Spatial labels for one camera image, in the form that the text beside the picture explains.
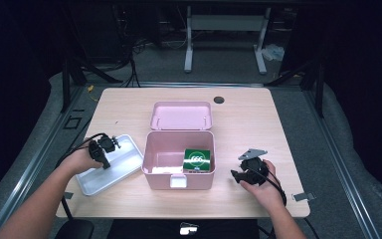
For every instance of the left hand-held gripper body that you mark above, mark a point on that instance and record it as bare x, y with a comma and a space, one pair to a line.
96, 149

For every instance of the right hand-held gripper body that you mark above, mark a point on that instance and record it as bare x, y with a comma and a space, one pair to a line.
253, 171

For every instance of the white tray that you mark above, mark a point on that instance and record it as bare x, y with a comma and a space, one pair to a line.
112, 176

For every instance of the green and white carton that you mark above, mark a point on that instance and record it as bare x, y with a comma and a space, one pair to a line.
197, 159

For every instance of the pink storage box with lid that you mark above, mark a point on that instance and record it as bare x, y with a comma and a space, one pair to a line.
165, 156

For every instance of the person's left hand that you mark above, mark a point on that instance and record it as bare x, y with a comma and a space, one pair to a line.
78, 161

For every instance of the person's right hand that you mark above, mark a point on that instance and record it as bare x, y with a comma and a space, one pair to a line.
267, 194

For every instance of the yellow tag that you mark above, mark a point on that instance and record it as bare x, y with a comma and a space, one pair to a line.
90, 88

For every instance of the black metal stand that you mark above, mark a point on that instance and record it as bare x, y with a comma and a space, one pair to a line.
67, 86
319, 89

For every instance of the black round table grommet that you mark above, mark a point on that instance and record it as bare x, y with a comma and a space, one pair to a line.
219, 100

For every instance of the black stool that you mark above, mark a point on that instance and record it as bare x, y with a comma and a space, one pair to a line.
76, 230

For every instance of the person's black clothing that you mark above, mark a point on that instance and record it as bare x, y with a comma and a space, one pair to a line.
146, 230

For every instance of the clear plastic bag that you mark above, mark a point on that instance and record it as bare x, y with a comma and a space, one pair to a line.
273, 52

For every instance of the grey bracket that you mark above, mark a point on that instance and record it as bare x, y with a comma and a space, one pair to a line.
68, 195
303, 196

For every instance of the white desk frame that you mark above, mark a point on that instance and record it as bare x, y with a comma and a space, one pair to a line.
225, 23

